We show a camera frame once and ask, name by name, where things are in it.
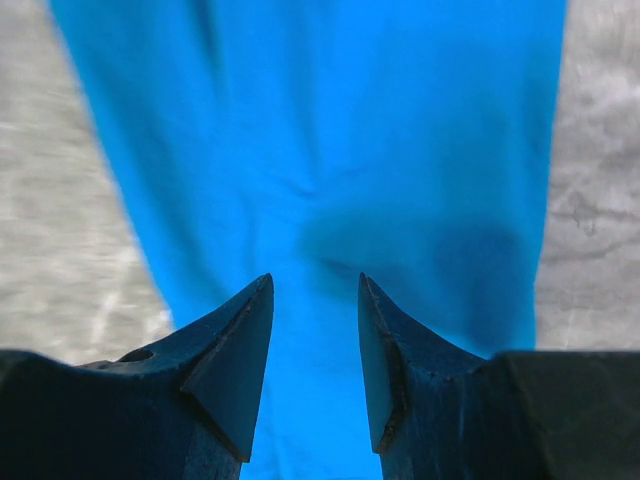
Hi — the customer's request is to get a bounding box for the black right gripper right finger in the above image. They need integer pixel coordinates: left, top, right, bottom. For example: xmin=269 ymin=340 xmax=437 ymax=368
xmin=358 ymin=276 xmax=639 ymax=480

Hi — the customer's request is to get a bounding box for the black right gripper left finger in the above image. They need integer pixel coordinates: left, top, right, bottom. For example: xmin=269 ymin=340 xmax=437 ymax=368
xmin=1 ymin=275 xmax=274 ymax=479

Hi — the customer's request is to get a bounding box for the blue t-shirt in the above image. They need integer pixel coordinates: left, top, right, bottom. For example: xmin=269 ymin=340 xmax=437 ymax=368
xmin=50 ymin=1 xmax=567 ymax=479

